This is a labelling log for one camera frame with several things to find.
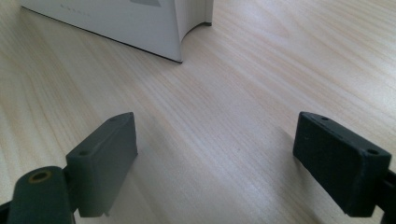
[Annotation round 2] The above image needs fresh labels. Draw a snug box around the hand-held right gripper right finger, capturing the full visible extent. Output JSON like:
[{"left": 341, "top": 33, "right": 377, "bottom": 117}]
[{"left": 292, "top": 111, "right": 393, "bottom": 217}]

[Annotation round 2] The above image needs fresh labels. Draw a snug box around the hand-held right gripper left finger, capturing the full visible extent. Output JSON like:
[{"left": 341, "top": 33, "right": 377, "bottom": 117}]
[{"left": 64, "top": 111, "right": 139, "bottom": 218}]

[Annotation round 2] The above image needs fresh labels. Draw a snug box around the thick white book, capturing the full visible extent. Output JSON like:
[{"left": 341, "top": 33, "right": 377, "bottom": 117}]
[{"left": 20, "top": 0, "right": 215, "bottom": 64}]

